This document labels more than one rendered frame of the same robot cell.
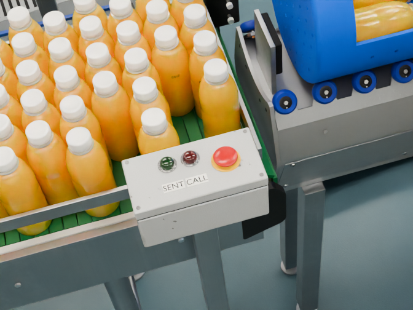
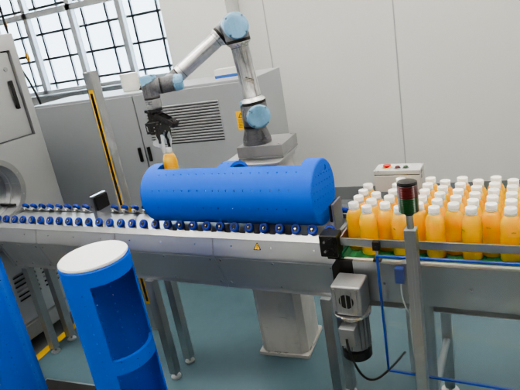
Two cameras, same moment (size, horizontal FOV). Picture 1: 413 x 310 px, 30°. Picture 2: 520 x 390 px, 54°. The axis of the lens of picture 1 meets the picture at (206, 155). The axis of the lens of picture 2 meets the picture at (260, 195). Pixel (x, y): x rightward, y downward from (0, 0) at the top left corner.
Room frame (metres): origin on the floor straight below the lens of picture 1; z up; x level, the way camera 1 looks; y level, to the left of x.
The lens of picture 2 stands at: (2.74, 0.85, 1.79)
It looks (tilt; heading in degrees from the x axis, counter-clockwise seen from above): 18 degrees down; 218
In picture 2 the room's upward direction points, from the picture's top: 10 degrees counter-clockwise
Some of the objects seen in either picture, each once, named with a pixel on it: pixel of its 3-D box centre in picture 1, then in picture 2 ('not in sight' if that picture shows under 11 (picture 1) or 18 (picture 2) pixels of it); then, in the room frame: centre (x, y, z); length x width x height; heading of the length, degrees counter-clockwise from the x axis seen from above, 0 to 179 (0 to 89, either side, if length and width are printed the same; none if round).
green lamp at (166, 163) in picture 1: (166, 162); not in sight; (0.68, 0.06, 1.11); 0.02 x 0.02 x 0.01
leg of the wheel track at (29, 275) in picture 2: not in sight; (42, 310); (1.34, -2.14, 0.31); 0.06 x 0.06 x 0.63; 8
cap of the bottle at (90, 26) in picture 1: (90, 26); not in sight; (1.02, 0.17, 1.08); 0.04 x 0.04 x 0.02
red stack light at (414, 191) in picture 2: not in sight; (407, 189); (1.28, 0.29, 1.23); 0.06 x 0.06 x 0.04
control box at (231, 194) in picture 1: (196, 187); (399, 177); (0.67, 0.02, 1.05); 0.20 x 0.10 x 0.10; 98
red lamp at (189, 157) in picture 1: (189, 156); not in sight; (0.68, 0.02, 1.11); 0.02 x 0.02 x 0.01
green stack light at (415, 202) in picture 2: not in sight; (408, 203); (1.28, 0.29, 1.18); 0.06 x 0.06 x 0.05
